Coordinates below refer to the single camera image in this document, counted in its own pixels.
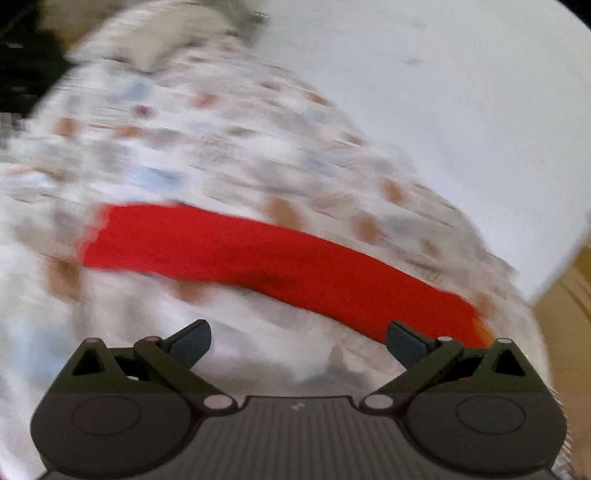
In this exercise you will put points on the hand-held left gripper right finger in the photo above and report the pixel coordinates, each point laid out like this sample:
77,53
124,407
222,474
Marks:
406,344

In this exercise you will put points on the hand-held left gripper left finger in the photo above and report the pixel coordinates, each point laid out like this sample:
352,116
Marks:
191,344

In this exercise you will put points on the red garment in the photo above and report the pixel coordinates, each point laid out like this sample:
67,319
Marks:
231,249

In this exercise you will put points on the printed blanket with round patches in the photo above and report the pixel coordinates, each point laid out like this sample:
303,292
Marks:
221,147

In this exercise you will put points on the white cloth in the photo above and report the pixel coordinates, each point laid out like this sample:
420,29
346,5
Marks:
161,34

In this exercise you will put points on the dark cloth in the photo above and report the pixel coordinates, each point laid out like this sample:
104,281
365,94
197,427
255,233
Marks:
27,69

